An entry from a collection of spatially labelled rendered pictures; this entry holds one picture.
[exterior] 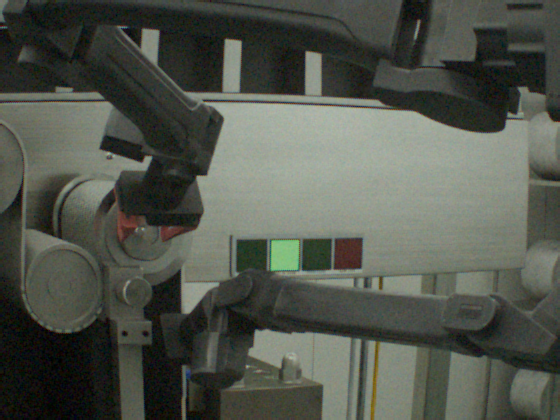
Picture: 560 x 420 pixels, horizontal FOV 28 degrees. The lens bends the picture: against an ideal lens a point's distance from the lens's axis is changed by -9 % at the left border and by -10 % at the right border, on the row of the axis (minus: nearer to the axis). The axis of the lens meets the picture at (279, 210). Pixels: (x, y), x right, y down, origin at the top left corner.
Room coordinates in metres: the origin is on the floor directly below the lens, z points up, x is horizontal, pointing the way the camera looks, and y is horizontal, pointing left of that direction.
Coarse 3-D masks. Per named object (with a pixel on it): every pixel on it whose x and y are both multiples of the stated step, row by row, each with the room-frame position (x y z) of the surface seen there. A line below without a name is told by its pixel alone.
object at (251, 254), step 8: (240, 248) 2.02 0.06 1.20; (248, 248) 2.03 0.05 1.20; (256, 248) 2.03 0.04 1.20; (264, 248) 2.04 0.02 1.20; (240, 256) 2.02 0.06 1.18; (248, 256) 2.03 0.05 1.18; (256, 256) 2.03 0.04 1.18; (264, 256) 2.04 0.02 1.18; (240, 264) 2.02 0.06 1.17; (248, 264) 2.03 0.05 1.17; (256, 264) 2.03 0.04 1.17; (264, 264) 2.04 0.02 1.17
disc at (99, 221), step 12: (108, 192) 1.59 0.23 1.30; (108, 204) 1.59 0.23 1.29; (96, 216) 1.58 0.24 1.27; (96, 228) 1.58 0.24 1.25; (96, 240) 1.58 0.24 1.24; (192, 240) 1.64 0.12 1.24; (96, 252) 1.59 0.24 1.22; (108, 252) 1.59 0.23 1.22; (180, 252) 1.64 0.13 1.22; (108, 264) 1.59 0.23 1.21; (180, 264) 1.64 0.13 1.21; (144, 276) 1.61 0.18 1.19; (156, 276) 1.62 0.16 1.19; (168, 276) 1.63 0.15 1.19
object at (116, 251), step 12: (108, 216) 1.59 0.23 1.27; (108, 228) 1.59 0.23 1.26; (108, 240) 1.59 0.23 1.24; (180, 240) 1.63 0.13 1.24; (120, 252) 1.59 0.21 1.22; (168, 252) 1.62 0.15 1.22; (120, 264) 1.59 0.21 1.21; (132, 264) 1.60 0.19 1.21; (144, 264) 1.61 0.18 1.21; (156, 264) 1.62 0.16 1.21; (168, 264) 1.62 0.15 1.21
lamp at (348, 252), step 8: (336, 240) 2.10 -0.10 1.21; (344, 240) 2.10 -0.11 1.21; (352, 240) 2.11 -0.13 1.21; (360, 240) 2.12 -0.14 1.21; (336, 248) 2.10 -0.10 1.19; (344, 248) 2.10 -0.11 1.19; (352, 248) 2.11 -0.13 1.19; (360, 248) 2.12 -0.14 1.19; (336, 256) 2.10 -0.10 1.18; (344, 256) 2.10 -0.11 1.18; (352, 256) 2.11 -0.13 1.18; (360, 256) 2.12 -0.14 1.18; (336, 264) 2.10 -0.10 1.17; (344, 264) 2.10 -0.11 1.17; (352, 264) 2.11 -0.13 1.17; (360, 264) 2.12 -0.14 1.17
